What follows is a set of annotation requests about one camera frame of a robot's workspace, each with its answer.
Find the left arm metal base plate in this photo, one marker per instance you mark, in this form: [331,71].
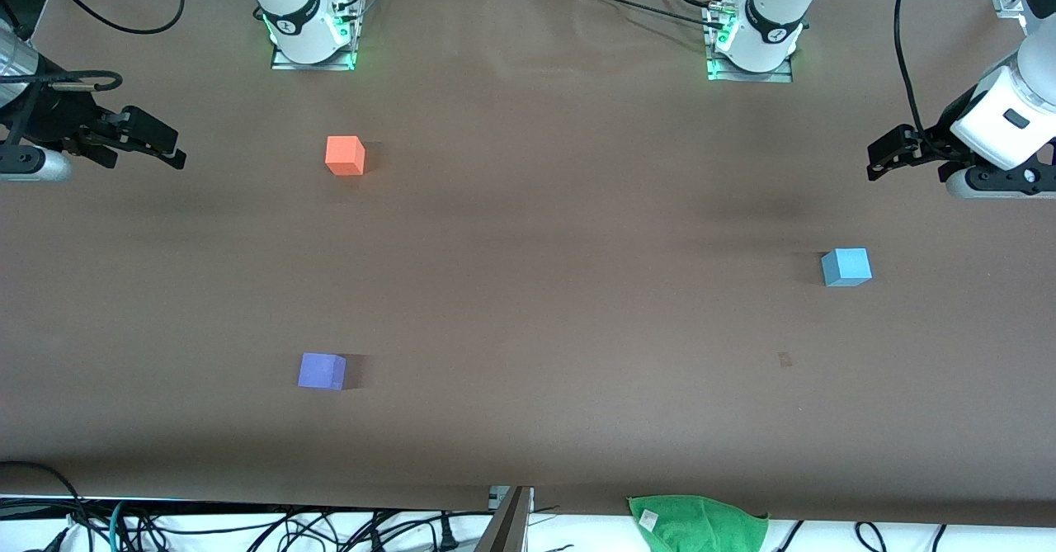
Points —
[775,77]

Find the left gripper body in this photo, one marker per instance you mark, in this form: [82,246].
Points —
[950,125]

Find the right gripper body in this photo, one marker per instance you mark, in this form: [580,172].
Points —
[51,117]

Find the green cloth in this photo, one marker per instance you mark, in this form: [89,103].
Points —
[697,527]

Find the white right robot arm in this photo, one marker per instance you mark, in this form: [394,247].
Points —
[297,16]

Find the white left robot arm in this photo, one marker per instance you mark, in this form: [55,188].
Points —
[767,24]

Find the blue block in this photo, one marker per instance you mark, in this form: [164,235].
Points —
[846,267]

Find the orange block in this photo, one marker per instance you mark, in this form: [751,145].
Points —
[345,156]

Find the purple block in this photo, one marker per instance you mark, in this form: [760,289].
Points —
[322,370]

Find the brown table mat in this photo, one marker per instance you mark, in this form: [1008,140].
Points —
[577,329]

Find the aluminium profile post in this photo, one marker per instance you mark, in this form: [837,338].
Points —
[507,527]

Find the silver corner bracket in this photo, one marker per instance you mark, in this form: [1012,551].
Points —
[1008,3]

